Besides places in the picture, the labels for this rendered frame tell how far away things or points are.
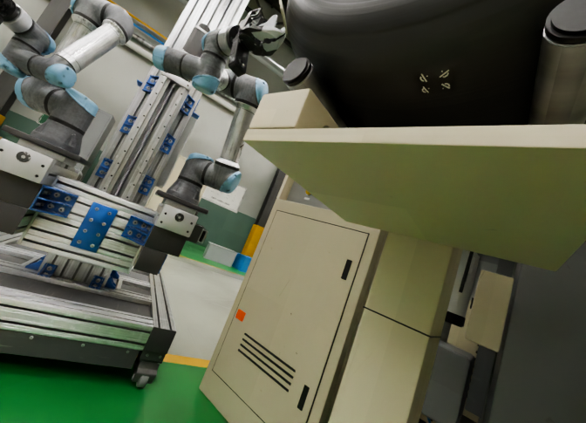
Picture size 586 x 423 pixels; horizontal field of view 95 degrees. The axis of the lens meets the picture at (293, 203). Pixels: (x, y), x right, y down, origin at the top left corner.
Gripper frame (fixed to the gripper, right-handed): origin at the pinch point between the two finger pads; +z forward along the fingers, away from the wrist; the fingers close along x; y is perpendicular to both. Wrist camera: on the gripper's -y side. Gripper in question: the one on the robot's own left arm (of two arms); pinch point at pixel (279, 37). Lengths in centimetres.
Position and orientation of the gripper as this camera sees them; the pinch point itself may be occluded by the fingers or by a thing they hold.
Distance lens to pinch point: 76.5
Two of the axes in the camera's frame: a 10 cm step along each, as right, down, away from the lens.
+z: 7.0, 2.8, -6.6
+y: 4.5, -8.9, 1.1
